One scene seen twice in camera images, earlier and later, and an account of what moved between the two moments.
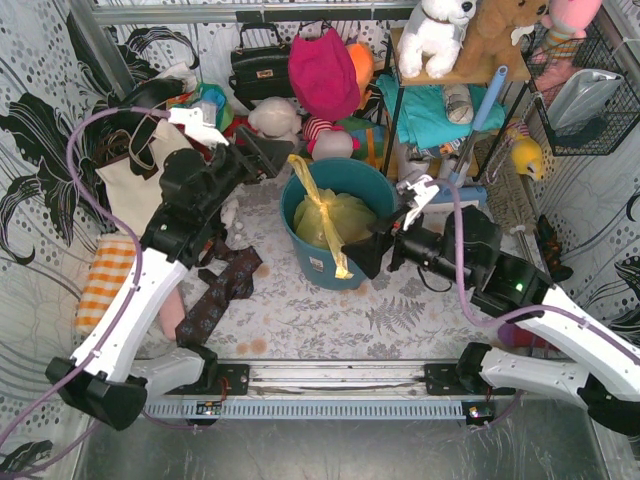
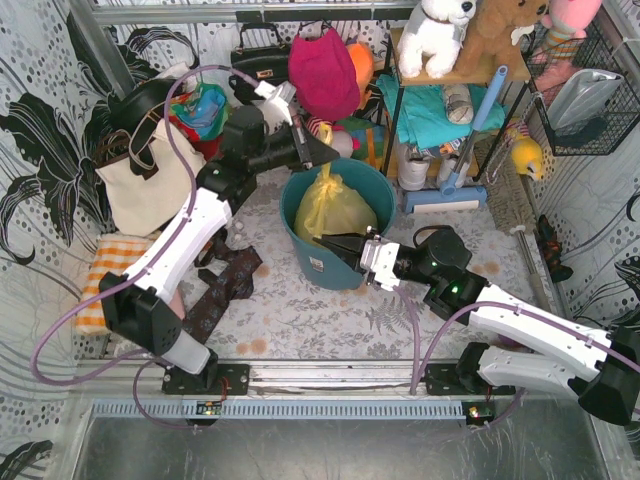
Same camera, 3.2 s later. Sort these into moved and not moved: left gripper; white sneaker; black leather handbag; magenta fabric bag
Moved: left gripper
Not moved: white sneaker; black leather handbag; magenta fabric bag
